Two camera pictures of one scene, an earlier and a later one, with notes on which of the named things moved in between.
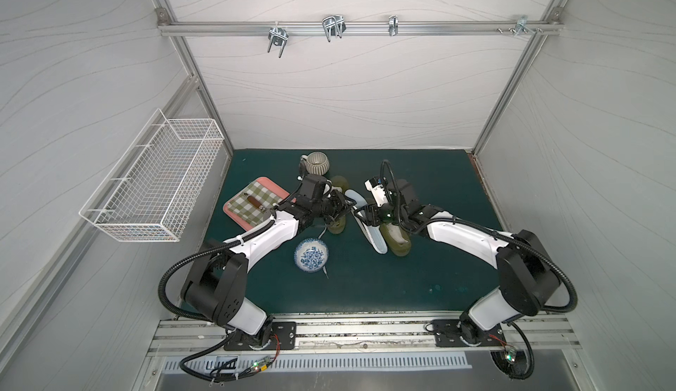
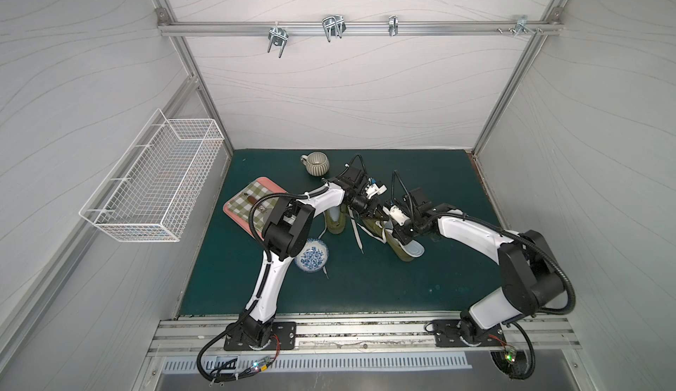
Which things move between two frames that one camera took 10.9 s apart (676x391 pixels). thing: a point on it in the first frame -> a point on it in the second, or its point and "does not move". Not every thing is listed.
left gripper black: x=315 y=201 -> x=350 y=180
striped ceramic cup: x=316 y=163 does not move
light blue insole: x=373 y=233 -> x=413 y=247
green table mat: x=336 y=230 does not move
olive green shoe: x=397 y=240 does not move
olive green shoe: x=338 y=225 does not move
